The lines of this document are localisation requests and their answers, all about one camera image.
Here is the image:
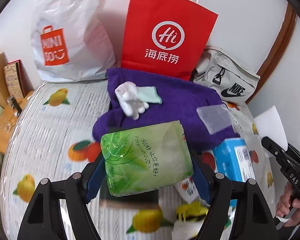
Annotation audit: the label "green wet wipes pack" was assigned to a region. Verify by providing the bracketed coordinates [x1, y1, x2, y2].
[100, 121, 193, 197]

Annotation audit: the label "clear plastic pouch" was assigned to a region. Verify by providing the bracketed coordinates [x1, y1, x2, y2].
[196, 103, 232, 135]

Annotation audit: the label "white socks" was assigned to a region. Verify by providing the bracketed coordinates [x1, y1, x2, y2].
[115, 81, 149, 120]

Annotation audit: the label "white fruit snack packet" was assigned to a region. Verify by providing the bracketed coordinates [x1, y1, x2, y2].
[174, 177, 199, 204]

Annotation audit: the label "yellow black pouch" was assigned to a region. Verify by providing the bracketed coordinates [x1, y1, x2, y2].
[175, 200, 209, 222]

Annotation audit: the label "white sponge block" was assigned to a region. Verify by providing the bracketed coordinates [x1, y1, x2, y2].
[254, 106, 288, 150]

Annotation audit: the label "person's right hand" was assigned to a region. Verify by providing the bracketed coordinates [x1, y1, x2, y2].
[275, 180, 300, 228]

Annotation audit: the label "blue tissue pack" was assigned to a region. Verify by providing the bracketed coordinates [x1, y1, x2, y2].
[212, 137, 256, 208]

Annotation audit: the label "dark green rectangular tin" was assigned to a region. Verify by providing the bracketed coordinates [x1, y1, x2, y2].
[99, 179, 159, 209]

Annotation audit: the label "fruit print tablecloth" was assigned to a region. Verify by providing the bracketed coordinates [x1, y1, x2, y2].
[0, 81, 276, 239]

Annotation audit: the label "purple towel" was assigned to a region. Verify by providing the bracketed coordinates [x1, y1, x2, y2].
[93, 68, 239, 152]

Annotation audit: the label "grey Nike waist bag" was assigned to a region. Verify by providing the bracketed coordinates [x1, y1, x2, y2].
[193, 46, 260, 105]

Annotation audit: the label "wooden bed headboard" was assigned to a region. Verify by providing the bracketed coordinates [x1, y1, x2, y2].
[0, 48, 35, 156]

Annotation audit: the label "white Miniso plastic bag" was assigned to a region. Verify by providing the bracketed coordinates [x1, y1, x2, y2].
[31, 0, 116, 83]

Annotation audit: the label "red paper Haidilao bag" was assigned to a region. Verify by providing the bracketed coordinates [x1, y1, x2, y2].
[121, 0, 218, 80]

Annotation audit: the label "brown wooden door frame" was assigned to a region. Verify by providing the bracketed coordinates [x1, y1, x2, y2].
[246, 3, 297, 104]

